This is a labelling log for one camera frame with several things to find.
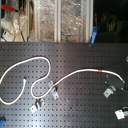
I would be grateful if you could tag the grey metal clip middle upper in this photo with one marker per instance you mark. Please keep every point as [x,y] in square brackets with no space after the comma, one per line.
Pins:
[50,83]

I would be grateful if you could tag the grey metal clip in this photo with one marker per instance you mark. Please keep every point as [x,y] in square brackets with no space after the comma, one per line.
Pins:
[50,83]
[55,93]
[37,105]
[109,91]

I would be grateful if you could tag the black perforated board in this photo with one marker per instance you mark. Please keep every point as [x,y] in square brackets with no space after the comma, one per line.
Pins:
[28,67]

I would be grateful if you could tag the grey metal clip middle lower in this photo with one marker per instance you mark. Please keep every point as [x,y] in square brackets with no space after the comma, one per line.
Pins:
[55,93]

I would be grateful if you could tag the grey metal clip left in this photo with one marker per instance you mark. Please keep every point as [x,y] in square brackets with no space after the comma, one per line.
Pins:
[37,105]

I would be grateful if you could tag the black connector block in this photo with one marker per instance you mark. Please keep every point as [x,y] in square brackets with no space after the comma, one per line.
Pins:
[117,83]

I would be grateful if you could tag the grey metal clip right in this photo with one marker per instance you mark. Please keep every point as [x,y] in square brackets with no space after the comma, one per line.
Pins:
[109,91]

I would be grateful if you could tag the white device with red part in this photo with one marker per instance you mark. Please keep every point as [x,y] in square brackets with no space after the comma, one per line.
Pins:
[13,15]

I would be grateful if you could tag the white connector bottom right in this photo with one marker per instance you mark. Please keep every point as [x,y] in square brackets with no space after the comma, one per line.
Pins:
[122,113]

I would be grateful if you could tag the blue object bottom left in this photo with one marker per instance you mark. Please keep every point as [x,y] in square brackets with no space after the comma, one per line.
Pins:
[2,120]

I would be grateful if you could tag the blue clamp handle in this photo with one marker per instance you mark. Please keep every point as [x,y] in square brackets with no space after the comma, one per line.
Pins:
[94,34]

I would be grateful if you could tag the aluminium frame post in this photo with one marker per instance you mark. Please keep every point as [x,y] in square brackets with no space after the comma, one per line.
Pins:
[57,21]

